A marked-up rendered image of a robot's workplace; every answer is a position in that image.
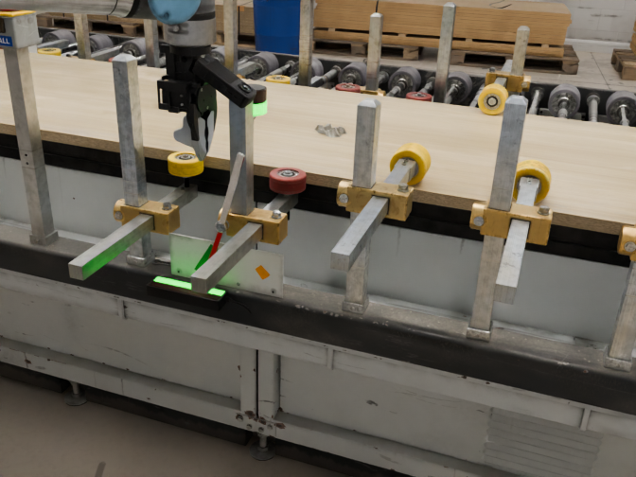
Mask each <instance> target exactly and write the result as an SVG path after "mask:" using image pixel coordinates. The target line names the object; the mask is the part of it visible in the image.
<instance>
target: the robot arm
mask: <svg viewBox="0 0 636 477"><path fill-rule="evenodd" d="M0 9H14V10H30V11H46V12H62V13H78V14H95V15H111V16H116V17H119V18H133V19H150V20H158V21H160V22H162V23H163V29H164V41H165V42H166V44H160V53H165V54H166V70H167V74H166V75H164V76H162V78H161V79H159V80H158V81H157V95H158V109H160V110H167V111H168V112H169V113H175V114H179V113H180V112H186V115H185V116H184V117H183V127H182V128H180V129H177V130H175V131H174V132H173V137H174V139H175V140H176V141H178V142H180V143H182V144H184V145H187V146H189V147H191V148H192V149H194V151H195V154H196V156H197V158H198V160H199V161H202V160H204V159H205V157H206V155H207V154H208V152H209V149H210V146H211V142H212V139H213V134H214V131H215V126H216V120H217V112H218V105H217V91H219V92H220V93H221V94H223V95H224V96H225V97H227V98H228V99H230V100H231V101H232V102H234V103H235V104H236V105H238V106H239V107H240V108H245V107H246V106H247V105H249V104H250V103H251V102H252V101H253V99H254V98H255V96H256V90H255V89H254V88H252V87H251V86H250V85H249V84H247V83H246V82H245V81H243V80H242V79H240V78H239V77H238V76H236V75H235V74H234V73H232V72H231V71H230V70H228V69H227V68H226V67H225V66H223V65H222V64H221V63H219V62H218V61H216V60H215V59H214V58H212V57H211V56H210V55H208V54H209V53H211V45H212V44H213V43H214V42H216V41H217V35H216V15H215V0H0ZM205 54H207V55H205ZM201 55H205V56H203V57H201ZM160 89H162V101H163V103H161V98H160ZM216 90H217V91H216Z"/></svg>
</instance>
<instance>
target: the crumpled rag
mask: <svg viewBox="0 0 636 477"><path fill-rule="evenodd" d="M314 130H316V131H317V132H318V133H323V134H325V135H327V136H329V137H333V138H334V137H342V134H344V133H345V134H347V132H346V131H345V128H343V127H341V126H339V127H334V128H333V127H332V126H331V124H326V125H325V127H324V126H323V125H319V124H318V125H317V126H316V128H315V129H314Z"/></svg>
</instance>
